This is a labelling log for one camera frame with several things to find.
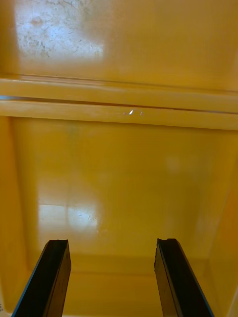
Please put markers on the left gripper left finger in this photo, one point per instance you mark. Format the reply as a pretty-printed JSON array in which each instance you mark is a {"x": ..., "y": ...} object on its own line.
[{"x": 47, "y": 284}]

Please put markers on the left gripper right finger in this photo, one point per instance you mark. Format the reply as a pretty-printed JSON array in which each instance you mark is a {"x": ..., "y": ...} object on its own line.
[{"x": 178, "y": 284}]

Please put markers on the yellow-orange plastic bin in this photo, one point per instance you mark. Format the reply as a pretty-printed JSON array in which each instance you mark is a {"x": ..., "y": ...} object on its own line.
[
  {"x": 124, "y": 185},
  {"x": 148, "y": 37}
]

